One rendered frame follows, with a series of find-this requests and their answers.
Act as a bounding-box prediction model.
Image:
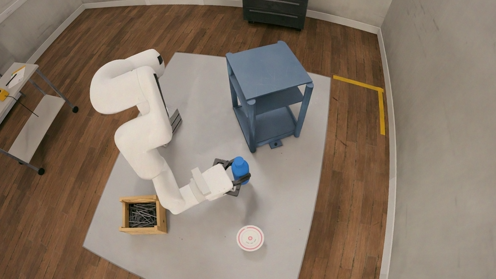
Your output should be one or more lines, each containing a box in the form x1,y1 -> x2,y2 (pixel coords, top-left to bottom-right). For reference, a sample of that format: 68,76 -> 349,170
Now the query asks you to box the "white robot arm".
90,49 -> 211,214

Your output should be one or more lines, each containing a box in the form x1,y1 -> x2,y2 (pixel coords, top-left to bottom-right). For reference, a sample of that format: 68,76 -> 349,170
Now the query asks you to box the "blue shelving unit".
226,40 -> 314,153

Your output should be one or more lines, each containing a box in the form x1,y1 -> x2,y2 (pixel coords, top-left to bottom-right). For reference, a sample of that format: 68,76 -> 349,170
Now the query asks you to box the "blue bottle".
231,156 -> 250,185

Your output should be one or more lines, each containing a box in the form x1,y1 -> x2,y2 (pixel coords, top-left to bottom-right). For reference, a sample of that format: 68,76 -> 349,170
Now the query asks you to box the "white yogurt cup with pink stripes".
236,226 -> 264,251

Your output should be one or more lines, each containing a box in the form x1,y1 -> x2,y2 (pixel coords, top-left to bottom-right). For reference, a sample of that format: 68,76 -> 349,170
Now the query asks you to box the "small wooden crate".
122,195 -> 168,234

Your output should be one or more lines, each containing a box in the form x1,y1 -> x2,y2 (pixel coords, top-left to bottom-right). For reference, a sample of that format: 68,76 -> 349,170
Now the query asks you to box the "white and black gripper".
202,158 -> 251,201

